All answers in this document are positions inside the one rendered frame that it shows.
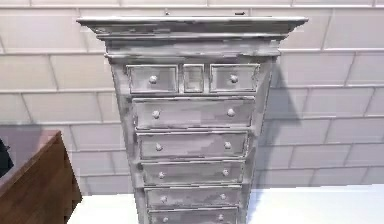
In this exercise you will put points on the grey distressed chest of drawers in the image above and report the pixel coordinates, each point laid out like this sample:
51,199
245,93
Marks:
192,113

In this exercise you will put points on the brown wooden cabinet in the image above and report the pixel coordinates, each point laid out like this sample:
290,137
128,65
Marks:
36,186

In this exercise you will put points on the black object on cabinet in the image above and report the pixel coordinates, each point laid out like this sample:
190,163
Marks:
4,160

